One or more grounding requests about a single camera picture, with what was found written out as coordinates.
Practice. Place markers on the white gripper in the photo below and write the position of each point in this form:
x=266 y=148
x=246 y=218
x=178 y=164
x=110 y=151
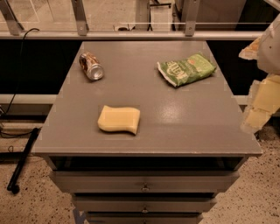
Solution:
x=270 y=52

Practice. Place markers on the metal railing frame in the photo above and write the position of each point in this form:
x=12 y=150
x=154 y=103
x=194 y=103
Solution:
x=70 y=19

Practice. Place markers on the black rod on floor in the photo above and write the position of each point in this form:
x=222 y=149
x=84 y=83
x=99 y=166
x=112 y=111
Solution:
x=13 y=187

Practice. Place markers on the orange soda can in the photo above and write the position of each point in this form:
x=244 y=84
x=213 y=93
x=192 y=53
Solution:
x=91 y=66

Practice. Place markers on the yellow sponge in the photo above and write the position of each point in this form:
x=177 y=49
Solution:
x=119 y=119

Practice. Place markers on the green chip bag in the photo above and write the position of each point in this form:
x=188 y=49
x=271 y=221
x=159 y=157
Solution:
x=185 y=71

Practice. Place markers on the grey drawer cabinet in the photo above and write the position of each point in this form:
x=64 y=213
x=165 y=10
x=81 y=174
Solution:
x=188 y=147

